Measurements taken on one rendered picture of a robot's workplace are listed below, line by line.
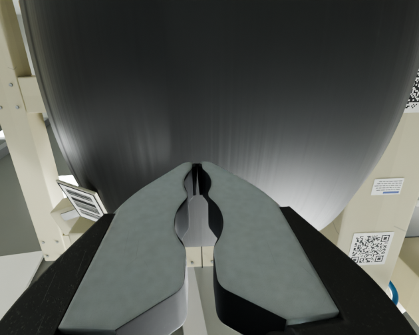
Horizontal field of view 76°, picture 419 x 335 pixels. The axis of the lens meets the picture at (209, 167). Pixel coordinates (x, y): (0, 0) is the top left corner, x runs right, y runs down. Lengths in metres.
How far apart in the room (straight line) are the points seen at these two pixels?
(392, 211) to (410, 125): 0.15
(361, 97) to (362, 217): 0.36
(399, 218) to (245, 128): 0.44
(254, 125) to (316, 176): 0.07
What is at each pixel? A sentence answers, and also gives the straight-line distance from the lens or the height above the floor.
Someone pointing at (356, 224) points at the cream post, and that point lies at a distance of 0.55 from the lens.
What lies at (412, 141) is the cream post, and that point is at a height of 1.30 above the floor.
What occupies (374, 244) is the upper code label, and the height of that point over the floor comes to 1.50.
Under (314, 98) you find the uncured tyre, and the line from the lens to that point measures 0.19.
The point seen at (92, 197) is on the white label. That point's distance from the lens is 0.25.
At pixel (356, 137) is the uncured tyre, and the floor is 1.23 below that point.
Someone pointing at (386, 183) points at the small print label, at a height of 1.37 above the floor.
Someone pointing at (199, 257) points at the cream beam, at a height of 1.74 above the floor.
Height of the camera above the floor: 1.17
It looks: 23 degrees up
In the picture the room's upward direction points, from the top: 179 degrees clockwise
